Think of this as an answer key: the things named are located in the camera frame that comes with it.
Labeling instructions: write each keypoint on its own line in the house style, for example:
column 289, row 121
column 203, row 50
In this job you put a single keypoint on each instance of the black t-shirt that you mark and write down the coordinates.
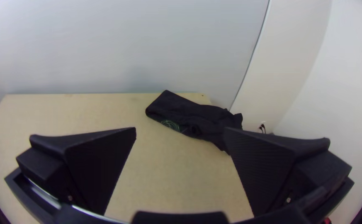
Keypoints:
column 190, row 115

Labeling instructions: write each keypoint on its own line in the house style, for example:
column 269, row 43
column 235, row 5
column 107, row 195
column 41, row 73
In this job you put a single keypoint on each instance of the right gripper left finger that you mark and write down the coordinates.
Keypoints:
column 96, row 165

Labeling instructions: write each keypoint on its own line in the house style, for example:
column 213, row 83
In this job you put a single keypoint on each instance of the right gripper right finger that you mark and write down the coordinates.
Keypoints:
column 261, row 168

